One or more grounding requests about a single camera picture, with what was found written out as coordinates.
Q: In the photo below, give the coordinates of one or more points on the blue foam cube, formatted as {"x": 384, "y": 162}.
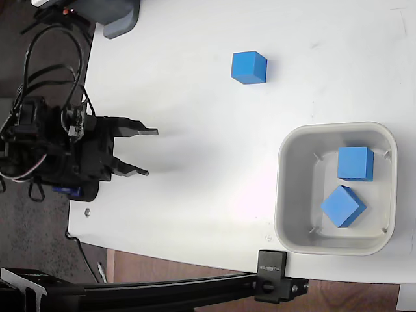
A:
{"x": 341, "y": 204}
{"x": 354, "y": 161}
{"x": 247, "y": 65}

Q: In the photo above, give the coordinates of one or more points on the white plastic device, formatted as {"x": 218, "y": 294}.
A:
{"x": 45, "y": 2}

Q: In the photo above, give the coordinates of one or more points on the white plastic bin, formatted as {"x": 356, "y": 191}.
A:
{"x": 292, "y": 195}

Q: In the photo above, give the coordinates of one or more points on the small metal nut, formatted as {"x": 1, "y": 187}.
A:
{"x": 87, "y": 212}

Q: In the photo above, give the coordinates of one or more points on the black table clamp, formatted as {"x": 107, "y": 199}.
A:
{"x": 271, "y": 273}

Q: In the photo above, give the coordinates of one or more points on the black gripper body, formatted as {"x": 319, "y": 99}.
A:
{"x": 94, "y": 152}

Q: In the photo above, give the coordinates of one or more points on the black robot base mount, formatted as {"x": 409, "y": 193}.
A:
{"x": 89, "y": 193}

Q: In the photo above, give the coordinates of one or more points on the black aluminium rail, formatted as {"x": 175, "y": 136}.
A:
{"x": 169, "y": 291}

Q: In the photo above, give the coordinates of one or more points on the black metal bracket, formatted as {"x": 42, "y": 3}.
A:
{"x": 29, "y": 286}

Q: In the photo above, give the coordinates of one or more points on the small camera circuit board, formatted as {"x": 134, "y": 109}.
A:
{"x": 76, "y": 122}

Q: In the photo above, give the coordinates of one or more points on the black six-joint robot arm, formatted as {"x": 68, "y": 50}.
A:
{"x": 32, "y": 139}

